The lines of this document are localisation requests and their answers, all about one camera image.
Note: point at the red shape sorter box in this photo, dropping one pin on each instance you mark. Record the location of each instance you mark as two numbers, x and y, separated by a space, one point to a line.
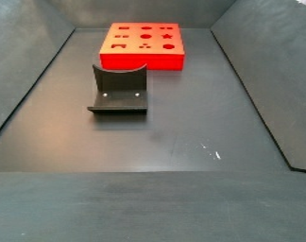
137 44

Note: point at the black curved holder bracket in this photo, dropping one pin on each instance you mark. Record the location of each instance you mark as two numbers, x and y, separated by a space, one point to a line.
121 85

